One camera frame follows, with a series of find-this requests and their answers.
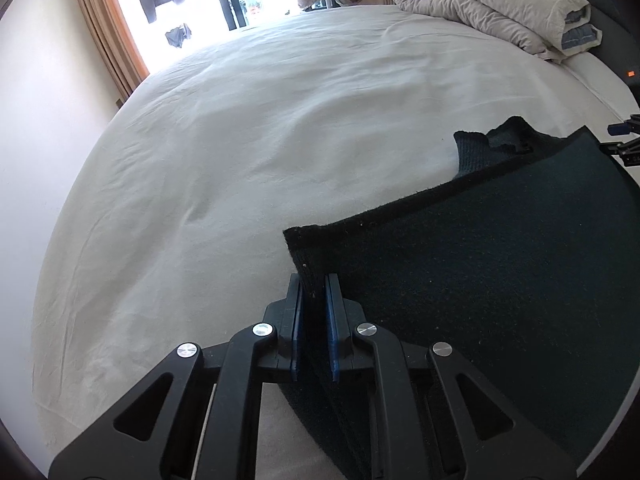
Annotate dark green sweater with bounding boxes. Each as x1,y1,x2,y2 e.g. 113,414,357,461
282,116,640,480

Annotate small dark hanging garment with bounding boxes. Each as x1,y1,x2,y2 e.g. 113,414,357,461
165,23,193,48

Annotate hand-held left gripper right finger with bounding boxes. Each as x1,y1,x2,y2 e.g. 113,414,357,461
325,274,578,480

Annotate grey padded headboard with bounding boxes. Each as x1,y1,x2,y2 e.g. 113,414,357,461
550,0,640,111

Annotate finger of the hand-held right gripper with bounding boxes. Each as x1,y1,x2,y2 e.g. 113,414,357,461
606,114,640,137
597,137,640,167

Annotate bed with white sheet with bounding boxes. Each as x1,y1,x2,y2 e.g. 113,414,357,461
30,2,640,480

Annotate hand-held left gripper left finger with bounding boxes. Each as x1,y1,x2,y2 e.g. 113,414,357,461
48,274,303,480

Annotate white flat pillow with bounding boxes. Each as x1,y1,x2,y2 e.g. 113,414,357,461
565,50,640,117

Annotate folded beige duvet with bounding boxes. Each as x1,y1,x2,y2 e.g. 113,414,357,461
389,0,603,63

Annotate beige curtain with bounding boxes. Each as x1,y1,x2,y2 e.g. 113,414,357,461
67,0,151,98

